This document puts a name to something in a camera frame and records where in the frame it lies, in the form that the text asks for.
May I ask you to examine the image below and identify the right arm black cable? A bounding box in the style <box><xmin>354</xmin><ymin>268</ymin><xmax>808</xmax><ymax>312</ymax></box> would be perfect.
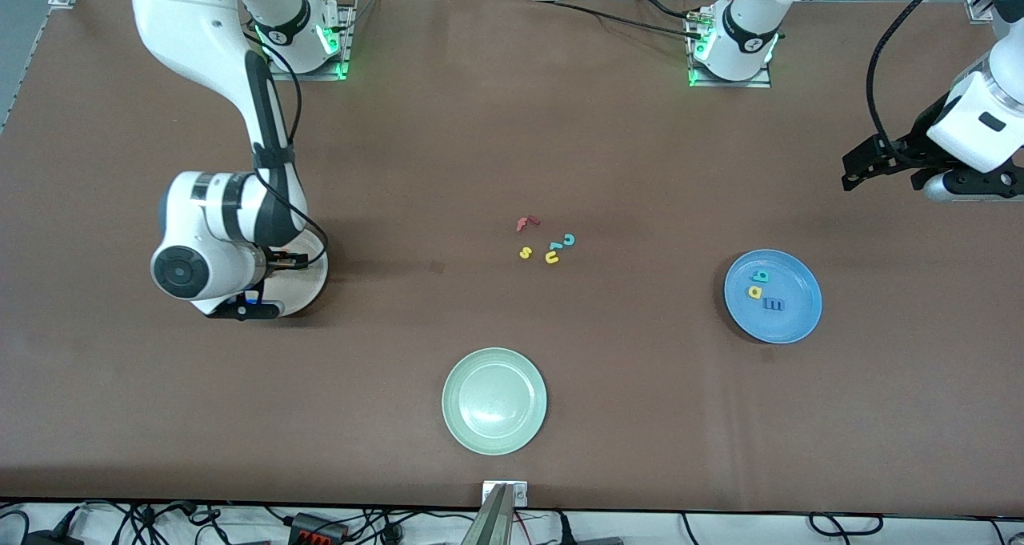
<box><xmin>244</xmin><ymin>29</ymin><xmax>331</xmax><ymax>270</ymax></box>

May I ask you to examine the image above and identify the short black table cable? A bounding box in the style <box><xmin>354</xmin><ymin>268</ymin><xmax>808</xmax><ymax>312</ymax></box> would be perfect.
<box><xmin>632</xmin><ymin>0</ymin><xmax>706</xmax><ymax>22</ymax></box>

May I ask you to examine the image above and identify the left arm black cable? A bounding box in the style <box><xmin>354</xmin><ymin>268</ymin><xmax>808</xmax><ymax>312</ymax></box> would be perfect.
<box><xmin>866</xmin><ymin>0</ymin><xmax>960</xmax><ymax>147</ymax></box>

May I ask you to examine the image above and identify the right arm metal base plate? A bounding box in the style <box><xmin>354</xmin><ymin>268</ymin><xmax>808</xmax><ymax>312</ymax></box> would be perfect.
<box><xmin>272</xmin><ymin>5</ymin><xmax>354</xmax><ymax>82</ymax></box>

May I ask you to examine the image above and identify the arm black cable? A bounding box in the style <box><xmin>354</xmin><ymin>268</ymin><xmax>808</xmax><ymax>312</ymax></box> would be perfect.
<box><xmin>866</xmin><ymin>0</ymin><xmax>960</xmax><ymax>147</ymax></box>
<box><xmin>244</xmin><ymin>29</ymin><xmax>331</xmax><ymax>270</ymax></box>

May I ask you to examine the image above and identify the grey aluminium mount bar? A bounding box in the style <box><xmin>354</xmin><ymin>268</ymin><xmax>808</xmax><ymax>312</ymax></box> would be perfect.
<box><xmin>462</xmin><ymin>484</ymin><xmax>514</xmax><ymax>545</ymax></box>

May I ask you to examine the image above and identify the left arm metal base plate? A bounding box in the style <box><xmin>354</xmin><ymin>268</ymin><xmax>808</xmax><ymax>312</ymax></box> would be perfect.
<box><xmin>688</xmin><ymin>9</ymin><xmax>774</xmax><ymax>90</ymax></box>

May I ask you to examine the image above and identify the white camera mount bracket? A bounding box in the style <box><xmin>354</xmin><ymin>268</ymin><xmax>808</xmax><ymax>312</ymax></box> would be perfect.
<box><xmin>482</xmin><ymin>481</ymin><xmax>529</xmax><ymax>508</ymax></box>

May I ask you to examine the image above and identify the pale green plate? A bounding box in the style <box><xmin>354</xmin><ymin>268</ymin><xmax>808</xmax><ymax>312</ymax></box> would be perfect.
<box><xmin>442</xmin><ymin>347</ymin><xmax>548</xmax><ymax>456</ymax></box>

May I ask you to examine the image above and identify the beige brown plate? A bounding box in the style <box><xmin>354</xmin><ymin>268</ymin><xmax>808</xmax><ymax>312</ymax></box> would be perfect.
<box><xmin>254</xmin><ymin>239</ymin><xmax>330</xmax><ymax>319</ymax></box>

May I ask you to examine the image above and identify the blue plate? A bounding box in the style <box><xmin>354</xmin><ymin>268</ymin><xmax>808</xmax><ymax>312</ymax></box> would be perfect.
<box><xmin>723</xmin><ymin>249</ymin><xmax>823</xmax><ymax>345</ymax></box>

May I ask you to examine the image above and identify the long black table cable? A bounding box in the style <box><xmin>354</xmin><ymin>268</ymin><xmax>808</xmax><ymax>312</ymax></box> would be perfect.
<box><xmin>528</xmin><ymin>0</ymin><xmax>706</xmax><ymax>42</ymax></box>

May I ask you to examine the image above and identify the black orange connector box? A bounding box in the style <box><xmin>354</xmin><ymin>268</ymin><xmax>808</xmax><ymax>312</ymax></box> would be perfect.
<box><xmin>290</xmin><ymin>512</ymin><xmax>350</xmax><ymax>545</ymax></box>

